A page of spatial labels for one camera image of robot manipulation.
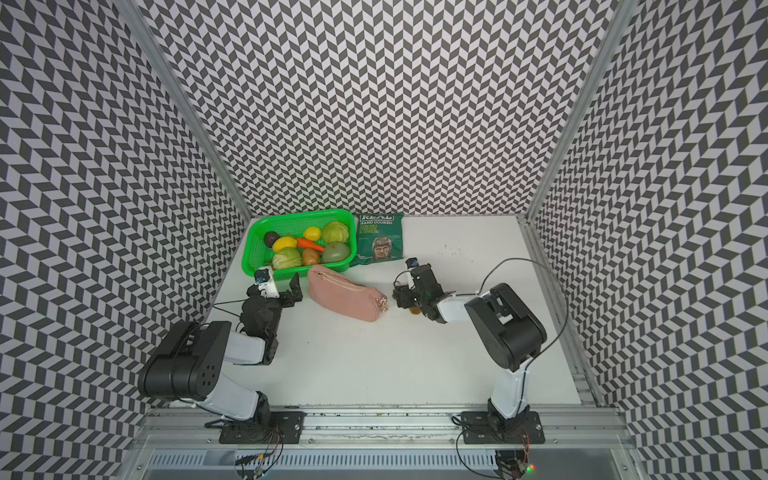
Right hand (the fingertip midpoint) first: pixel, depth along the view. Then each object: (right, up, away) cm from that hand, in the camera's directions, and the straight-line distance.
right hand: (403, 293), depth 98 cm
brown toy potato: (-32, +12, +3) cm, 34 cm away
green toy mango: (-23, +14, +1) cm, 27 cm away
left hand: (-38, +6, -7) cm, 39 cm away
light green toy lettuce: (-39, +12, -1) cm, 41 cm away
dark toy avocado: (-48, +18, +8) cm, 52 cm away
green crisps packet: (-9, +19, +11) cm, 24 cm away
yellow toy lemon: (-34, +20, +11) cm, 41 cm away
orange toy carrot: (-35, +16, +13) cm, 41 cm away
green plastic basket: (-51, +13, +3) cm, 53 cm away
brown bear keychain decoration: (+3, -4, -7) cm, 9 cm away
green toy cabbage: (-25, +21, +7) cm, 33 cm away
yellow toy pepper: (-43, +17, +6) cm, 46 cm away
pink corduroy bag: (-21, +2, -10) cm, 23 cm away
